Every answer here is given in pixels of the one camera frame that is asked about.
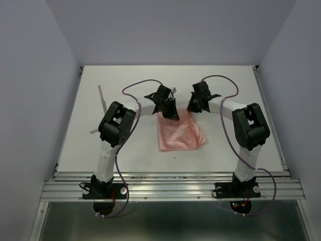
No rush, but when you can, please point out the pink cloth napkin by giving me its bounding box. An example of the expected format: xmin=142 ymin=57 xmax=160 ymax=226
xmin=157 ymin=109 xmax=208 ymax=152

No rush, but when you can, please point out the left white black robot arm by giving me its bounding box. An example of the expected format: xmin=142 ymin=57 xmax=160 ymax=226
xmin=90 ymin=85 xmax=180 ymax=198

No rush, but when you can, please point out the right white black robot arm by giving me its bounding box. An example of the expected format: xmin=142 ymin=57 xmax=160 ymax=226
xmin=187 ymin=82 xmax=270 ymax=196

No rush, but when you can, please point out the aluminium rail frame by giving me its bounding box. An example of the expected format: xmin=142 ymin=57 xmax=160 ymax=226
xmin=31 ymin=65 xmax=320 ymax=240

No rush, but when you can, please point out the pink handled knife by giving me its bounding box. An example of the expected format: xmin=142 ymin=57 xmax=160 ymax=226
xmin=98 ymin=85 xmax=107 ymax=113

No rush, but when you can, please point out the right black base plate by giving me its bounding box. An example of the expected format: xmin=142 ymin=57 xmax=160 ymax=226
xmin=212 ymin=182 xmax=261 ymax=199

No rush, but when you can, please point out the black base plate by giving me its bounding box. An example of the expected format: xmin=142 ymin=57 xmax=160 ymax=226
xmin=212 ymin=182 xmax=261 ymax=199
xmin=79 ymin=182 xmax=127 ymax=200

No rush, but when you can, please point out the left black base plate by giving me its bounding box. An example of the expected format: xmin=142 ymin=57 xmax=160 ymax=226
xmin=79 ymin=182 xmax=127 ymax=200

